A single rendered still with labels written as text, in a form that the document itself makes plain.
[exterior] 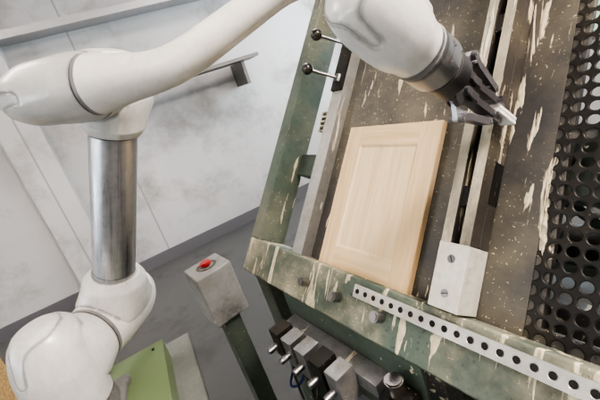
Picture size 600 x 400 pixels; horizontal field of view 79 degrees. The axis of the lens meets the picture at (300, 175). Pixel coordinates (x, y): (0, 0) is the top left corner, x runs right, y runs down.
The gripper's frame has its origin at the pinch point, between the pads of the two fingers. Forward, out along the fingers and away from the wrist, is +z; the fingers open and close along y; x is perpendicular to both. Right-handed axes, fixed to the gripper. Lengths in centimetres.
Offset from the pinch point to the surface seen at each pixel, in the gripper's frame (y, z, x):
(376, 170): -10.2, 6.7, 33.6
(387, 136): -0.5, 6.4, 32.4
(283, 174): -13, 6, 77
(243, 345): -73, 6, 74
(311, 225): -29, 5, 53
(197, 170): -3, 66, 336
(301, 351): -60, 0, 38
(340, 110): 9, 5, 53
